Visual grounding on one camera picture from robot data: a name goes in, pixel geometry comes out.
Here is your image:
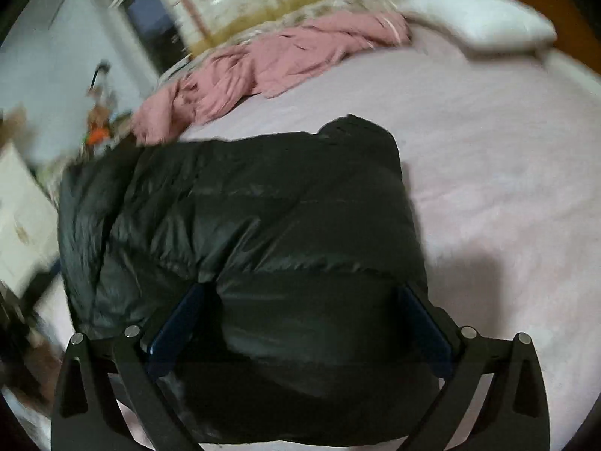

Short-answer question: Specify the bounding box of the black puffer jacket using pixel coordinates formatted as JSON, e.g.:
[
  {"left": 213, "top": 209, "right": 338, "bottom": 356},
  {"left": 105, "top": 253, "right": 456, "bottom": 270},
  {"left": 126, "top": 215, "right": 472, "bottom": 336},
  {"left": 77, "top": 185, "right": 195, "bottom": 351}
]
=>
[{"left": 58, "top": 115, "right": 444, "bottom": 446}]

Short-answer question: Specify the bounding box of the white cabinet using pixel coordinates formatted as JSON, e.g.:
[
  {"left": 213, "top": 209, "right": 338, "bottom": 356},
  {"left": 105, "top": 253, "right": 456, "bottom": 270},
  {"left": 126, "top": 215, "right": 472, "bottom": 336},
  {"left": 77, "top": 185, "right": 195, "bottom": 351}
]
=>
[{"left": 0, "top": 142, "right": 58, "bottom": 295}]

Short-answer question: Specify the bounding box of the pink bed sheet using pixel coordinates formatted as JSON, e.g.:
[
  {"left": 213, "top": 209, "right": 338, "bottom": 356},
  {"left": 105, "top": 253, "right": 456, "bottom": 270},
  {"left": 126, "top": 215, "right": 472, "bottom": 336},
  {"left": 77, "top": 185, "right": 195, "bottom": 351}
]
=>
[{"left": 4, "top": 22, "right": 601, "bottom": 451}]

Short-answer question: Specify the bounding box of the orange toy on table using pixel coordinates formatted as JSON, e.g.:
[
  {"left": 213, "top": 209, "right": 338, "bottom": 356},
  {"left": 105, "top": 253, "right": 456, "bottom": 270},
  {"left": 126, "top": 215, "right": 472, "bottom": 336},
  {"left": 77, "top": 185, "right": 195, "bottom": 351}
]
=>
[{"left": 86, "top": 126, "right": 111, "bottom": 147}]

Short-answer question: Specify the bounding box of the clutter pile on table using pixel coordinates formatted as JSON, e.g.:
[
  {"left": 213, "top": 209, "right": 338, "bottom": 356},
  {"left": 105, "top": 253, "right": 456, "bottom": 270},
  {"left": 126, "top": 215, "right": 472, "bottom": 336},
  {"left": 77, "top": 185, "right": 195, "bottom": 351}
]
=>
[{"left": 36, "top": 104, "right": 133, "bottom": 197}]

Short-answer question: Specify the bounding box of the wooden white headboard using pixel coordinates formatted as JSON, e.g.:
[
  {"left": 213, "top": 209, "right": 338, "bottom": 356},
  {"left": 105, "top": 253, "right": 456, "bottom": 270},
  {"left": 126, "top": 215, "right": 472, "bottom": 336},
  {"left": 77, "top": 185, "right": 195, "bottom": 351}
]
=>
[{"left": 518, "top": 0, "right": 600, "bottom": 98}]

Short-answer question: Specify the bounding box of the pink quilted comforter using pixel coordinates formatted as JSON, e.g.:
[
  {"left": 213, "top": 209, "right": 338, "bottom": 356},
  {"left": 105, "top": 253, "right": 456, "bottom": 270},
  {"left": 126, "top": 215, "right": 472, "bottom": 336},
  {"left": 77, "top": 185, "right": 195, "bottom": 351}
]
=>
[{"left": 131, "top": 11, "right": 411, "bottom": 145}]

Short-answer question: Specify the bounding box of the white pillow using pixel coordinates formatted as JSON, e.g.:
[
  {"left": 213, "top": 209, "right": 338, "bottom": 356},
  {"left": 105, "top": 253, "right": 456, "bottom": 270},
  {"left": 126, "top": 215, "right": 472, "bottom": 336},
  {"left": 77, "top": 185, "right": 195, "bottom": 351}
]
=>
[{"left": 399, "top": 0, "right": 557, "bottom": 54}]

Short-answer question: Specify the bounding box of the white frame window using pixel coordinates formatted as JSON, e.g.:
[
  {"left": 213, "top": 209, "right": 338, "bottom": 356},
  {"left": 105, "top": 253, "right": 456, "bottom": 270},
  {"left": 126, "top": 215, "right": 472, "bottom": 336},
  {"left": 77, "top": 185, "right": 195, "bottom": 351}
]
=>
[{"left": 94, "top": 0, "right": 189, "bottom": 88}]

